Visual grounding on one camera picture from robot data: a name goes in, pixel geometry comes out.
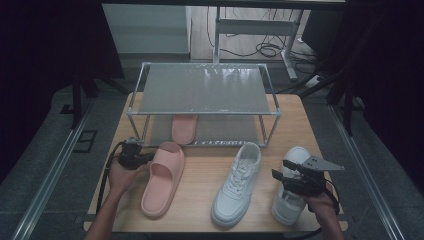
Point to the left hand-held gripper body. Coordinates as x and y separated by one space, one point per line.
130 156

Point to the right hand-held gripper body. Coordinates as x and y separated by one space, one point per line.
310 183

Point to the white sneaker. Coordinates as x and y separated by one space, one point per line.
233 200
286 208

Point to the pink slipper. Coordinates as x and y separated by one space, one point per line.
160 196
184 130

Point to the metal shoe rack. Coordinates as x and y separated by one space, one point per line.
203 88

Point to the person's right hand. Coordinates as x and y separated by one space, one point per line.
320 205

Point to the person's left hand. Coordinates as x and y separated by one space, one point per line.
121 180

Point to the black metal stand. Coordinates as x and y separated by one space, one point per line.
76 100
348 113

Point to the white power strip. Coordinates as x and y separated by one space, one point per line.
314 81

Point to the white cabinet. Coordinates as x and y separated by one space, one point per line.
146 30

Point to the dark box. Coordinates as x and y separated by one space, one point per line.
318 33

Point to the dark curtain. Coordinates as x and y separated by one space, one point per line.
393 66
40 50

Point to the grey floor rail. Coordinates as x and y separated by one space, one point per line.
50 176
370 180

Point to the grey table bracket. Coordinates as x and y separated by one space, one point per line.
82 219

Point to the white desk frame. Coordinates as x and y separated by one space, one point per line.
256 27

